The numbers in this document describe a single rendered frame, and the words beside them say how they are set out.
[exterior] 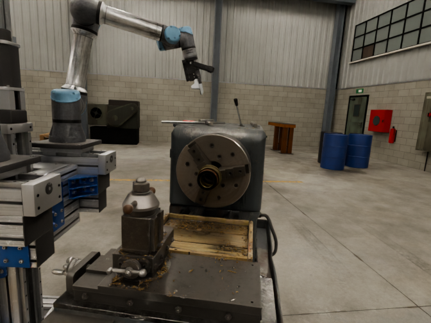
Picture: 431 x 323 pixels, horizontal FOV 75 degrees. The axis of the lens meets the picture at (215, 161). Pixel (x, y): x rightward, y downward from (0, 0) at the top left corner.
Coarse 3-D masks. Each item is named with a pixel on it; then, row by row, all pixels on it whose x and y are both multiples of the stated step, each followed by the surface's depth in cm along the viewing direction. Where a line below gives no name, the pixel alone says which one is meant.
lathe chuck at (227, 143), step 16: (208, 144) 114; (224, 144) 113; (240, 144) 117; (192, 160) 116; (224, 160) 114; (240, 160) 114; (176, 176) 119; (192, 176) 117; (208, 176) 124; (240, 176) 115; (192, 192) 119; (224, 192) 117; (240, 192) 116
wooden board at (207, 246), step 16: (176, 224) 109; (192, 224) 110; (208, 224) 111; (240, 224) 111; (176, 240) 96; (192, 240) 97; (208, 240) 97; (224, 240) 98; (240, 240) 99; (208, 256) 85; (224, 256) 84; (240, 256) 84
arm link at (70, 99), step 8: (56, 96) 119; (64, 96) 119; (72, 96) 121; (80, 96) 126; (56, 104) 119; (64, 104) 120; (72, 104) 121; (80, 104) 127; (56, 112) 120; (64, 112) 120; (72, 112) 122; (80, 112) 127
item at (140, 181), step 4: (136, 180) 60; (140, 180) 59; (144, 180) 60; (136, 184) 59; (140, 184) 59; (144, 184) 59; (148, 184) 60; (136, 188) 59; (140, 188) 59; (144, 188) 59; (148, 188) 60; (132, 192) 60; (136, 192) 59; (140, 192) 59; (144, 192) 60; (148, 192) 60
